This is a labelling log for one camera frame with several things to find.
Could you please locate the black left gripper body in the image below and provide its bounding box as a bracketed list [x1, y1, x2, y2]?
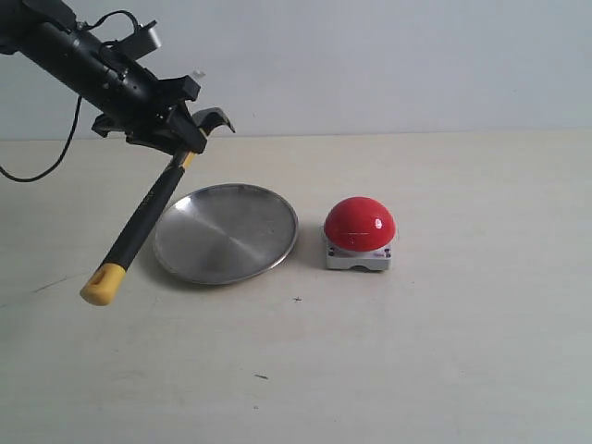
[91, 68, 201, 138]

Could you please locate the yellow black claw hammer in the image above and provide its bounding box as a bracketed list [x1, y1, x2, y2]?
[80, 107, 234, 306]

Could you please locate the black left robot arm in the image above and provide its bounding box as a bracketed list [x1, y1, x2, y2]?
[1, 1, 207, 154]

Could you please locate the red dome push button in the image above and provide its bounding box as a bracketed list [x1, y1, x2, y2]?
[323, 196, 397, 272]

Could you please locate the round metal plate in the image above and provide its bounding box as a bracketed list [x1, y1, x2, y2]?
[153, 183, 299, 286]

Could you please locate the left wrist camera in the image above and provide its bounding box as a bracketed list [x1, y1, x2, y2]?
[117, 20, 162, 61]

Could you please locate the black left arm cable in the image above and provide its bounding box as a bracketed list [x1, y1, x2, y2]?
[0, 9, 144, 182]

